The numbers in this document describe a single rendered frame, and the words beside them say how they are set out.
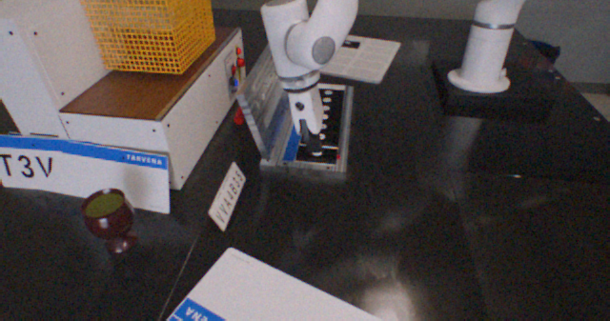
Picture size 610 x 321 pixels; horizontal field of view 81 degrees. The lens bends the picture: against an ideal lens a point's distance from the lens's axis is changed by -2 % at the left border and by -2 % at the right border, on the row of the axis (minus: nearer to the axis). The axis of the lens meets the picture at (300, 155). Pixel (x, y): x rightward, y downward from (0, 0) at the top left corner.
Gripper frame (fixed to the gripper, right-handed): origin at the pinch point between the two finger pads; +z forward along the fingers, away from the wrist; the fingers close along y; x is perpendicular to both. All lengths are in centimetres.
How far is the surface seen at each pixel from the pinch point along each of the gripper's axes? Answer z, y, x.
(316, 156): 5.4, 2.3, 0.6
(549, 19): 69, 248, -145
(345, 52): 8, 74, -2
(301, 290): -0.9, -38.0, -3.4
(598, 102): 139, 231, -187
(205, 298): -3.6, -41.5, 9.5
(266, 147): -0.5, -0.7, 11.2
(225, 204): 1.7, -17.0, 16.8
